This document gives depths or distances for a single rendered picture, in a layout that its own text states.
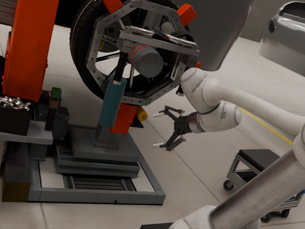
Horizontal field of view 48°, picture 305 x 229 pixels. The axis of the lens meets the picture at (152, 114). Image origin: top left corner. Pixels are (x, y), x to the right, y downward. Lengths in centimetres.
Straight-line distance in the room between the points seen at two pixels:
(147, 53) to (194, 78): 49
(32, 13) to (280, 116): 110
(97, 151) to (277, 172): 131
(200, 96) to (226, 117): 15
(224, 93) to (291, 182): 39
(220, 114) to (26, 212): 110
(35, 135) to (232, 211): 93
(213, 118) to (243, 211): 41
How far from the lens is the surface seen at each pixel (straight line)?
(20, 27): 165
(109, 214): 200
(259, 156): 258
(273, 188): 99
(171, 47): 165
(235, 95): 118
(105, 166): 209
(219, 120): 132
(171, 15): 182
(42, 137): 162
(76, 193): 196
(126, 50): 155
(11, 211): 190
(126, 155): 213
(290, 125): 115
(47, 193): 193
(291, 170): 95
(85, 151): 205
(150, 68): 170
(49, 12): 165
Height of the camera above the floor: 121
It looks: 20 degrees down
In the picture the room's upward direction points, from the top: 19 degrees clockwise
